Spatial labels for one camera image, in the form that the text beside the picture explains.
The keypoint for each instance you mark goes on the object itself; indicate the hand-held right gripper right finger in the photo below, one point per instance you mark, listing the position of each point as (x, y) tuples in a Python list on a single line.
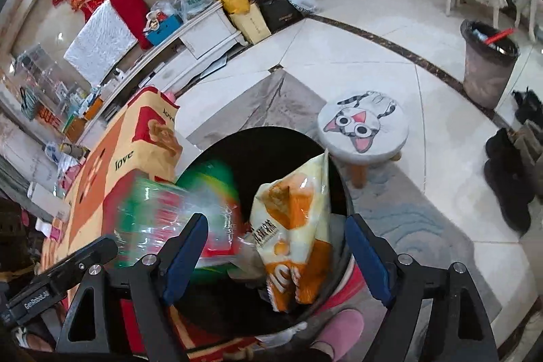
[(367, 260)]

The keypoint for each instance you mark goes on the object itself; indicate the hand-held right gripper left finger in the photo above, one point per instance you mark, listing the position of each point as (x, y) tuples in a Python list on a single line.
[(186, 256)]

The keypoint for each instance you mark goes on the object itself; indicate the green snack packet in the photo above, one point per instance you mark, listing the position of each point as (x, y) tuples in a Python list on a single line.
[(169, 201)]

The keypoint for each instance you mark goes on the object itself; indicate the yellow cake snack packet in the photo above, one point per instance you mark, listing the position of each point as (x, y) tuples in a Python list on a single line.
[(288, 226)]

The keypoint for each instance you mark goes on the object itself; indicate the black round bin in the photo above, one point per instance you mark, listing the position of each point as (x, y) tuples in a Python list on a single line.
[(254, 150)]

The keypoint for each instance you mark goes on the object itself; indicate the pink slipper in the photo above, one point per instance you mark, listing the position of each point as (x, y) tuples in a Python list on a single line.
[(339, 330)]

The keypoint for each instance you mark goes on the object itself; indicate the cat print round stool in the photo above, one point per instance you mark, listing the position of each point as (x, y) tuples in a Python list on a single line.
[(360, 133)]

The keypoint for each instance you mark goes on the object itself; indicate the red hanging couplet ornament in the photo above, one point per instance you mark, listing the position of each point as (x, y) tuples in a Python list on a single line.
[(47, 116)]

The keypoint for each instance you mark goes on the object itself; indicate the striped tote bag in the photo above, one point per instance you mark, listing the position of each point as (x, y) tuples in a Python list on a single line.
[(29, 103)]

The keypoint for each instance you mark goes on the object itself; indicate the grey waste basket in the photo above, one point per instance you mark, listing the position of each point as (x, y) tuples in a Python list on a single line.
[(483, 78)]

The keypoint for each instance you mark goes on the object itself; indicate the white television cabinet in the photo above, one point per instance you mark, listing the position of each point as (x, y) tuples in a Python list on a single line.
[(203, 35)]

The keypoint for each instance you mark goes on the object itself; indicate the blue basket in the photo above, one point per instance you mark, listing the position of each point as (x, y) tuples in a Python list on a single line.
[(165, 32)]

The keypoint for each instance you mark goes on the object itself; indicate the white quilted television cover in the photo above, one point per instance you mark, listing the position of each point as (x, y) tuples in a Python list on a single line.
[(99, 44)]

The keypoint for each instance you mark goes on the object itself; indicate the beige cardboard box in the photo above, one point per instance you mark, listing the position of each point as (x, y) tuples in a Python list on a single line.
[(250, 27)]

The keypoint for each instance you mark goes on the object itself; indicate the pile of red white packets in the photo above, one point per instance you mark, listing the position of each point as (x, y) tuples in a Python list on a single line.
[(160, 15)]

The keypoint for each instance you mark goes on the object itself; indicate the clear plastic bag green print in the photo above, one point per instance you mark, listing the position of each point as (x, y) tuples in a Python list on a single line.
[(193, 3)]

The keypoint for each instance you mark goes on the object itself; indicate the red cloth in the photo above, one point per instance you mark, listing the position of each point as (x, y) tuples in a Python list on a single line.
[(129, 5)]

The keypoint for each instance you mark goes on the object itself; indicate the black shopping bag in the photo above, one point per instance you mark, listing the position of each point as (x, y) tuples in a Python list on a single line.
[(280, 16)]

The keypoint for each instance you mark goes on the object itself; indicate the red paper banner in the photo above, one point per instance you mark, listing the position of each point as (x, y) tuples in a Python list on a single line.
[(95, 3)]

